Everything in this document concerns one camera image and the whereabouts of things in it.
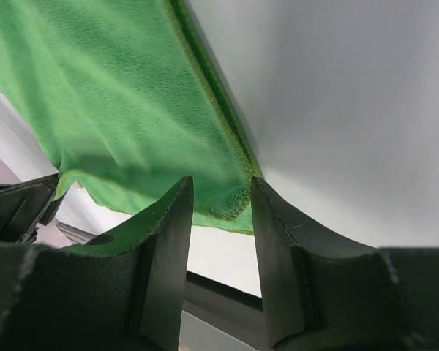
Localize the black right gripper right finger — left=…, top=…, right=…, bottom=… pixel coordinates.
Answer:
left=251, top=177, right=439, bottom=350

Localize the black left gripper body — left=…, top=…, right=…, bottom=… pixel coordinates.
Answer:
left=0, top=173, right=61, bottom=244

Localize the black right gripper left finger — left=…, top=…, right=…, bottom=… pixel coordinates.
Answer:
left=0, top=176, right=194, bottom=350

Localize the green towel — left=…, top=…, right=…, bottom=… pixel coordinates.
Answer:
left=0, top=1, right=260, bottom=235

